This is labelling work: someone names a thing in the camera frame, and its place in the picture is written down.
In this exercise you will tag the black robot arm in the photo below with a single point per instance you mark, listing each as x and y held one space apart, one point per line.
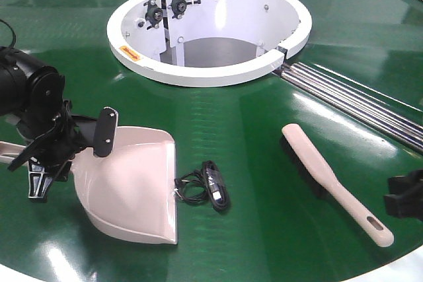
32 98

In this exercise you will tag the black bearing left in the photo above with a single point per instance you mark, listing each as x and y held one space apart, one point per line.
154 14

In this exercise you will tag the pink plastic dustpan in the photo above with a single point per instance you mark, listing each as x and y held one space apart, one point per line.
129 195

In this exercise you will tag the black bearing right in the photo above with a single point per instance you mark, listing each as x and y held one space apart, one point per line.
179 7

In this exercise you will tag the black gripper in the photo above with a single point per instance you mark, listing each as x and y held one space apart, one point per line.
54 139

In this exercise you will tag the orange warning label front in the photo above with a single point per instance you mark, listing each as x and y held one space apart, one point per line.
130 53

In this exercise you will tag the pink hand brush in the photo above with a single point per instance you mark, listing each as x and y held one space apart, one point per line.
322 173

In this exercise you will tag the steel rollers right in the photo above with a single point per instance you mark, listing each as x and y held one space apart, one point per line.
354 102

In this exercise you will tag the black bearing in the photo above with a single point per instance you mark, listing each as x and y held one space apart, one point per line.
179 7
154 14

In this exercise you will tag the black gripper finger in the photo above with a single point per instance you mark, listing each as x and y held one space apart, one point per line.
404 199

